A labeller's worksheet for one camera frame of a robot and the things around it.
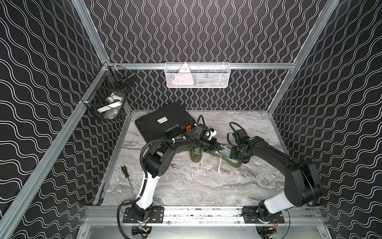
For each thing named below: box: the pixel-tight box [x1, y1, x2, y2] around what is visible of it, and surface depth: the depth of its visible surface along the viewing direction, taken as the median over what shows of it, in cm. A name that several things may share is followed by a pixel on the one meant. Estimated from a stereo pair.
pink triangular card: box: [172, 63, 194, 86], surface depth 91 cm
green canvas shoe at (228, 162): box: [204, 149, 243, 168], surface depth 91 cm
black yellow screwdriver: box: [120, 164, 134, 192], surface depth 90 cm
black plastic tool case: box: [134, 102, 196, 142], surface depth 105 cm
